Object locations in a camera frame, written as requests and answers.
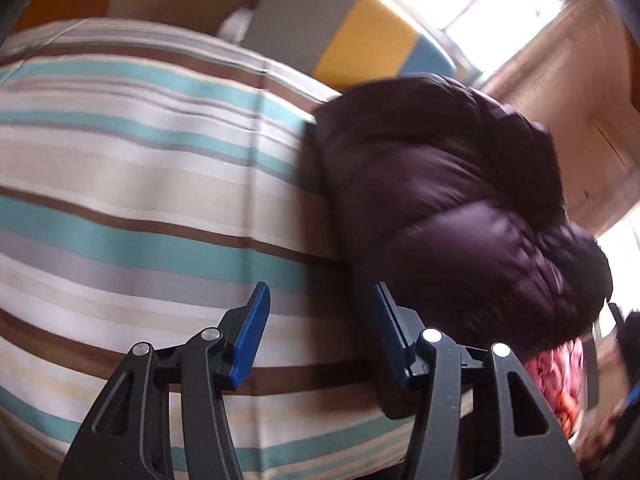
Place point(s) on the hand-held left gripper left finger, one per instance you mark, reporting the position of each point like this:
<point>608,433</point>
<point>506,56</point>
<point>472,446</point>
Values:
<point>249,340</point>

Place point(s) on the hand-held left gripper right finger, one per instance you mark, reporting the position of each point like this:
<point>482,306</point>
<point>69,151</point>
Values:
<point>392,335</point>

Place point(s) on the purple puffer jacket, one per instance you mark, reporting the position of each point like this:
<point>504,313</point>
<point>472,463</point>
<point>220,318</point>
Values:
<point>440,210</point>

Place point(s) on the pink cloth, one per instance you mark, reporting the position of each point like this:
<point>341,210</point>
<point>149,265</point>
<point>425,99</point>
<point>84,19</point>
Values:
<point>555,385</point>

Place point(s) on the striped bed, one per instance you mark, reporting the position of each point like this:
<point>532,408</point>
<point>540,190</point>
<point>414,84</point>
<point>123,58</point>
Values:
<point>150,185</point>

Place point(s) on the grey yellow blue cushion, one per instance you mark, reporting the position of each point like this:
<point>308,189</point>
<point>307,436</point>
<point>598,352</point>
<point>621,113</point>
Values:
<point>350,30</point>

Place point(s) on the white bedside object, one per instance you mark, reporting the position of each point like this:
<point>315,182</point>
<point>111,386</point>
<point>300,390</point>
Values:
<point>237,25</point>

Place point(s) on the window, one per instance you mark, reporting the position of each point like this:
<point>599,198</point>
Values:
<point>480,5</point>

